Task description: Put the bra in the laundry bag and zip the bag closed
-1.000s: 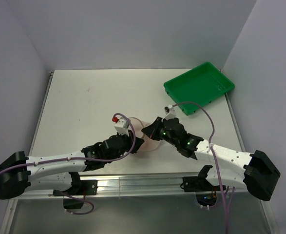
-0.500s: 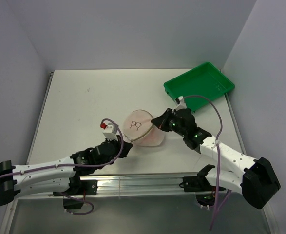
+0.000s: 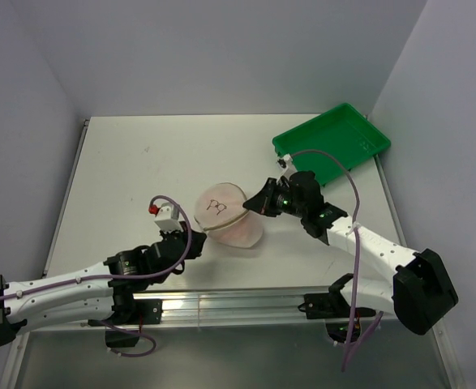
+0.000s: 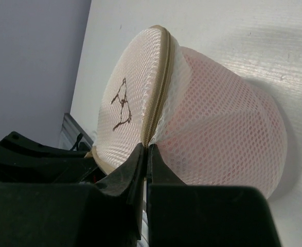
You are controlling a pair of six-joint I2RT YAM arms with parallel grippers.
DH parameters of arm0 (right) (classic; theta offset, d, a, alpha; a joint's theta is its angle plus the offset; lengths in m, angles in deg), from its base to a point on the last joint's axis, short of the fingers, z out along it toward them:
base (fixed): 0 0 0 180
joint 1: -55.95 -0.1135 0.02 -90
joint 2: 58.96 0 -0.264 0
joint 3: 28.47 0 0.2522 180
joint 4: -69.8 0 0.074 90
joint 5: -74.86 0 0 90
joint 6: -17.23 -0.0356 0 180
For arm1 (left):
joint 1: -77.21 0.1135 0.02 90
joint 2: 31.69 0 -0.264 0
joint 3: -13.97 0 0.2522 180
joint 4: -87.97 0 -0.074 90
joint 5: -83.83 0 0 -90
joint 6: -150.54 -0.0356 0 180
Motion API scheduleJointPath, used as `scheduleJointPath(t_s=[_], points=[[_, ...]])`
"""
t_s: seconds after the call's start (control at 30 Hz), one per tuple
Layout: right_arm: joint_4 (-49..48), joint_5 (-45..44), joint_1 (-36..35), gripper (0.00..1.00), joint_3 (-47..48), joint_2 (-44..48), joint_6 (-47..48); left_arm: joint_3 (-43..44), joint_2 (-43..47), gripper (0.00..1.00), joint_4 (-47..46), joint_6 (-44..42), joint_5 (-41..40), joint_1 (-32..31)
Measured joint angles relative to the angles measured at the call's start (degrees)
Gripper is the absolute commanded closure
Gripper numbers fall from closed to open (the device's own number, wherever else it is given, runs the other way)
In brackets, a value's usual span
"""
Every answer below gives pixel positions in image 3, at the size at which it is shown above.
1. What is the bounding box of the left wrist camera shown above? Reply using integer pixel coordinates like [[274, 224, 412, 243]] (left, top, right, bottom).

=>
[[148, 203, 182, 233]]

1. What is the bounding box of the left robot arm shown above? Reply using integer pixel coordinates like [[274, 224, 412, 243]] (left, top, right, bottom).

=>
[[0, 231, 207, 347]]

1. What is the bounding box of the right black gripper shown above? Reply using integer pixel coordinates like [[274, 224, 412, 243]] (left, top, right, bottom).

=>
[[244, 177, 307, 218]]

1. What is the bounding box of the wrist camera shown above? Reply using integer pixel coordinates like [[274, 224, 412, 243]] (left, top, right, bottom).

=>
[[148, 203, 182, 233], [277, 154, 297, 178]]

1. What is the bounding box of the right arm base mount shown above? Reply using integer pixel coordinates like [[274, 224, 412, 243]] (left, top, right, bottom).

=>
[[298, 293, 350, 344]]

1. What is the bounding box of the aluminium table frame rail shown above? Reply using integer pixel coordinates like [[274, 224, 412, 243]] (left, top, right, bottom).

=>
[[16, 285, 444, 331]]

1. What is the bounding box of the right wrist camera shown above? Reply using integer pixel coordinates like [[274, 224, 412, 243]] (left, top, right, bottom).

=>
[[277, 154, 297, 178]]

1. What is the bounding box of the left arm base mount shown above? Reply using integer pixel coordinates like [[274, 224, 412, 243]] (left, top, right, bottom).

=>
[[88, 299, 162, 358]]

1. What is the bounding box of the green plastic tray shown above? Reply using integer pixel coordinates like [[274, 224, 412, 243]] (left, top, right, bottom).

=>
[[272, 103, 391, 170]]

